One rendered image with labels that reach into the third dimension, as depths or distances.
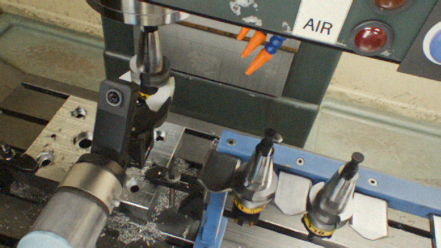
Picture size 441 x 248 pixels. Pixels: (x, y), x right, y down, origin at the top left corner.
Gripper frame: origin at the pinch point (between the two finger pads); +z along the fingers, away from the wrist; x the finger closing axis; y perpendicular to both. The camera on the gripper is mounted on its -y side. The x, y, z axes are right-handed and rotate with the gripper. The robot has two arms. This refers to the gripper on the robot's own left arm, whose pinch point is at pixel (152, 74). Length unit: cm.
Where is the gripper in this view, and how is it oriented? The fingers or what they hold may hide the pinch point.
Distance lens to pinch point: 68.6
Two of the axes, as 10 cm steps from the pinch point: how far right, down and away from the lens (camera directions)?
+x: 9.6, 2.7, -1.1
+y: -1.0, 6.5, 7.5
